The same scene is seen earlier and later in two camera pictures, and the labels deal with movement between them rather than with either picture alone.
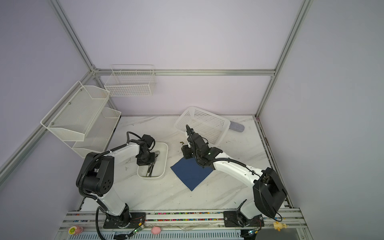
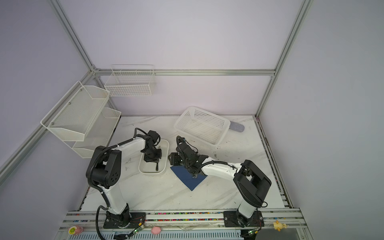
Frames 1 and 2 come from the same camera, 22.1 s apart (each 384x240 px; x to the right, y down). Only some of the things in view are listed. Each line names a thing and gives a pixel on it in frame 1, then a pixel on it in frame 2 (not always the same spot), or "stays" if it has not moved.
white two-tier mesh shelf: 80,119 stays
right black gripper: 184,150 -> 173,159
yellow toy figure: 278,226 stays
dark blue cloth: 191,173 stays
